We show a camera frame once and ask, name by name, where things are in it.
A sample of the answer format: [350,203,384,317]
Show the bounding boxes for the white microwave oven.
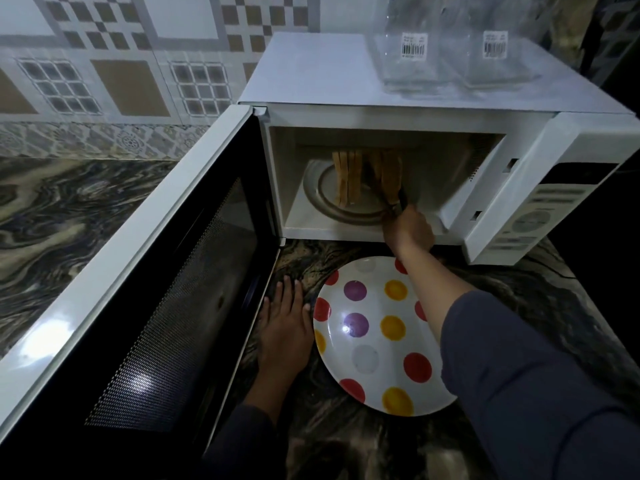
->
[238,32,640,266]

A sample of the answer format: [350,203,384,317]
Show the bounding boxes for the clear glass jar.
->
[372,0,453,96]
[449,0,544,91]

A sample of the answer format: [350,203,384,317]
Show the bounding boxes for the person's right hand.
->
[382,204,436,259]

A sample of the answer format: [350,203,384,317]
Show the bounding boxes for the person's left forearm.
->
[200,372,303,480]

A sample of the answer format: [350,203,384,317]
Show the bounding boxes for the white polka dot plate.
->
[313,256,458,417]

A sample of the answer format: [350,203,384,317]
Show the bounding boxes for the toasted bread slice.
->
[332,149,364,208]
[369,149,404,205]

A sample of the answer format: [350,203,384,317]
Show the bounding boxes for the person's left hand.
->
[257,275,315,383]

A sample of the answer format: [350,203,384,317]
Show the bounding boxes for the black glass microwave door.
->
[0,104,282,480]

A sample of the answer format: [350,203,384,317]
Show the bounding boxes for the person's right forearm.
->
[393,243,640,480]

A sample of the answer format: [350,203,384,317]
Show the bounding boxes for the black kitchen tongs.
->
[369,179,409,219]

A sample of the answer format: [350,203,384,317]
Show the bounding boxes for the round glass turntable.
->
[302,159,402,227]

